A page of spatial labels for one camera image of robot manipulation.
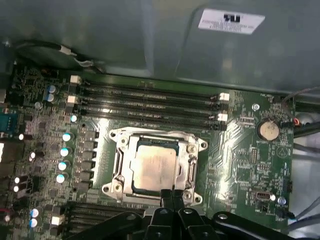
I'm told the green motherboard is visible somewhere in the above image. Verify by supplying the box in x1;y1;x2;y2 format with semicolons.
0;58;297;240

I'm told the round coin battery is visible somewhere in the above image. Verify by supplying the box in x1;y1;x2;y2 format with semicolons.
257;118;280;141

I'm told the black PC case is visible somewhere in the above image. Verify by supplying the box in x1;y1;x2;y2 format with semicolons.
0;0;320;240

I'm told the white case label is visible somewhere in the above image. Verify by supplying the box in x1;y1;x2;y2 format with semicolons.
197;8;266;35

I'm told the metal socket cover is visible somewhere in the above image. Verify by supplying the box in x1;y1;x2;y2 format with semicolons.
112;131;201;203

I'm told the internal USB port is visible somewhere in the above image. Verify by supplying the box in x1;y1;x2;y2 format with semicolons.
252;191;272;202

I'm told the black cable with white tag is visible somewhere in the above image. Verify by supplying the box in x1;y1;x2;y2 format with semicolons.
14;40;106;70

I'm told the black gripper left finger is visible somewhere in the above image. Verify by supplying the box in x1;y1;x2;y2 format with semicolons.
65;189;181;240

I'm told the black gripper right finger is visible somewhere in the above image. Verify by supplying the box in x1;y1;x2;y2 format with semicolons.
173;189;290;240

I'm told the grey fan cable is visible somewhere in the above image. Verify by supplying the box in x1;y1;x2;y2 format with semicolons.
281;86;320;105

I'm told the black RAM slot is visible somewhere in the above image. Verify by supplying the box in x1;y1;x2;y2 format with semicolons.
72;109;226;131
67;94;229;121
68;86;223;111
51;209;143;226
66;201;147;213
66;226;101;236
66;218;118;229
70;75;230;101

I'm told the thin black cable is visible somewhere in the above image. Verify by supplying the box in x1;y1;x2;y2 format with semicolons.
293;119;320;137

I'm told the CPU socket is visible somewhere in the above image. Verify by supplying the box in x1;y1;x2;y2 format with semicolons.
101;126;210;205

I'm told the wire locking lever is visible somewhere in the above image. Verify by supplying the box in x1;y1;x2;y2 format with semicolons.
109;126;201;141
117;193;203;205

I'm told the silver CPU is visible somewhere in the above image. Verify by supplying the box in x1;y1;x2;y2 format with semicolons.
131;136;182;200

